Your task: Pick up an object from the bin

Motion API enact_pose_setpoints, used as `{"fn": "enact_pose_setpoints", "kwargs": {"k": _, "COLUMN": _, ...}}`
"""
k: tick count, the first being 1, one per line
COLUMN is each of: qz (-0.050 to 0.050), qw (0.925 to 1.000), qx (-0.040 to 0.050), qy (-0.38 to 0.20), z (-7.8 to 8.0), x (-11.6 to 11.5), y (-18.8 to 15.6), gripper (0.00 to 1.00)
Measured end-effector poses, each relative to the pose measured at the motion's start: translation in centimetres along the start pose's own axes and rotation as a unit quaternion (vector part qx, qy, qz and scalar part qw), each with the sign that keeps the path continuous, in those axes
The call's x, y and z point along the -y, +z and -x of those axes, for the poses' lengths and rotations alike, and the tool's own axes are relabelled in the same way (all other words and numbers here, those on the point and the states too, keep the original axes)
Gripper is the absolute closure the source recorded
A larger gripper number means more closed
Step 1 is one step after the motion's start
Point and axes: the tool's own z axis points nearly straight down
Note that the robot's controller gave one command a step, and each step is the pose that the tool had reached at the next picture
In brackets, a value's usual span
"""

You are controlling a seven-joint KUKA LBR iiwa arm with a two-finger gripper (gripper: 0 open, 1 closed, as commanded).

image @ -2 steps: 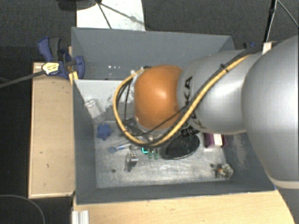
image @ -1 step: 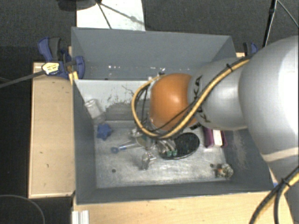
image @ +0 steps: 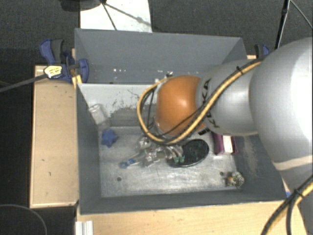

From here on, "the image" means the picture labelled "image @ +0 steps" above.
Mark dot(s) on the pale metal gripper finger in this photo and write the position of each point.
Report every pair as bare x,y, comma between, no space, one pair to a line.
146,159
144,144

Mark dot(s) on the grey metal bin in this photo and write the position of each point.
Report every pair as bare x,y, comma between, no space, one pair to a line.
151,180

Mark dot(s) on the small blue tool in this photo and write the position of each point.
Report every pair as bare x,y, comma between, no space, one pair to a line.
123,165

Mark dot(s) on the black oval disc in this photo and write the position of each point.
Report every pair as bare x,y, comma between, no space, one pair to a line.
193,152

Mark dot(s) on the blue toy figure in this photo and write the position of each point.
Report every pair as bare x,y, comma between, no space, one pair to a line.
109,137

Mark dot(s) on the clear glass jar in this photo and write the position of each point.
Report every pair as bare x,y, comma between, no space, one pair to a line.
99,116

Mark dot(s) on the purple and white box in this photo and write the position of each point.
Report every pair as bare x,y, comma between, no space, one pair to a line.
225,145

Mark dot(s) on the pale wood flat board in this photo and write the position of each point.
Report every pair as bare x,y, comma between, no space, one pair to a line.
53,141

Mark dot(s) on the black cylinder on white bracket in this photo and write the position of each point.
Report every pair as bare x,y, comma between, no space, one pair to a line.
204,132

